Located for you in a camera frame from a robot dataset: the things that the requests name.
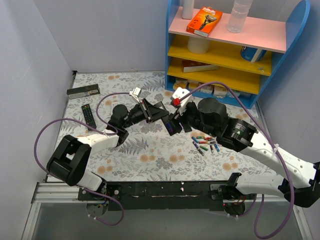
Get red white flat box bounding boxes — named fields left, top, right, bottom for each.
left=181, top=60, right=219, bottom=73

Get purple cable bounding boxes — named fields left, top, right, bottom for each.
left=179, top=81, right=297, bottom=240
left=33, top=92, right=136, bottom=226

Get blue battery lower right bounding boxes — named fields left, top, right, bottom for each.
left=213, top=143, right=220, bottom=152

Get blue shelf unit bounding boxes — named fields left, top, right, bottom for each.
left=164, top=0, right=311, bottom=110

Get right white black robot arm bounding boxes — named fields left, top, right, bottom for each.
left=171, top=96, right=320, bottom=208

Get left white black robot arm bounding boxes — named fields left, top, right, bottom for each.
left=46, top=99, right=169, bottom=200

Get white paper roll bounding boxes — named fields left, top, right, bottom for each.
left=187, top=36, right=211, bottom=54

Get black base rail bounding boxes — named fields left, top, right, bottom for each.
left=77, top=180, right=251, bottom=211

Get green battery lower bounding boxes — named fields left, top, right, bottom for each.
left=199, top=145, right=209, bottom=151

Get teal small box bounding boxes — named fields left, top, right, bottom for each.
left=226, top=89, right=241, bottom=98

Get yellow white small box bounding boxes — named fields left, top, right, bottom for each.
left=187, top=80, right=200, bottom=92

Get clear plastic bottle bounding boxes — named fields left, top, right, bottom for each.
left=227, top=0, right=253, bottom=33

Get orange Gillette razor box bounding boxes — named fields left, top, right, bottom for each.
left=186, top=6, right=223, bottom=38

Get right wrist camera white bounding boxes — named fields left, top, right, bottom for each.
left=170, top=87, right=193, bottom=116

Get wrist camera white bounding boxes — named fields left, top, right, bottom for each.
left=129, top=87, right=142, bottom=104
left=170, top=87, right=193, bottom=116

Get aluminium frame rail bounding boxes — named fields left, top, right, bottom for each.
left=31, top=182, right=313, bottom=240

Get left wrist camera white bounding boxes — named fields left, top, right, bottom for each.
left=129, top=87, right=142, bottom=104

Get floral table mat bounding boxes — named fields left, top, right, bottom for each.
left=59, top=71, right=274, bottom=181

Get slim black remote control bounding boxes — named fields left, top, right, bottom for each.
left=154, top=101, right=182, bottom=136

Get black TV remote coloured buttons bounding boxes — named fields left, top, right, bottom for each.
left=81, top=104, right=97, bottom=129

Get dark long cardboard box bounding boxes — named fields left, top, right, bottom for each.
left=66, top=84, right=101, bottom=100

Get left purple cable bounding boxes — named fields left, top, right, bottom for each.
left=33, top=92, right=136, bottom=226

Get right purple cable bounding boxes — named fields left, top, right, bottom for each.
left=179, top=81, right=297, bottom=240

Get white bottle on shelf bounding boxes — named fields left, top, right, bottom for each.
left=182, top=0, right=195, bottom=20

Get white air conditioner remote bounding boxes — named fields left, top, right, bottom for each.
left=110, top=102, right=121, bottom=121

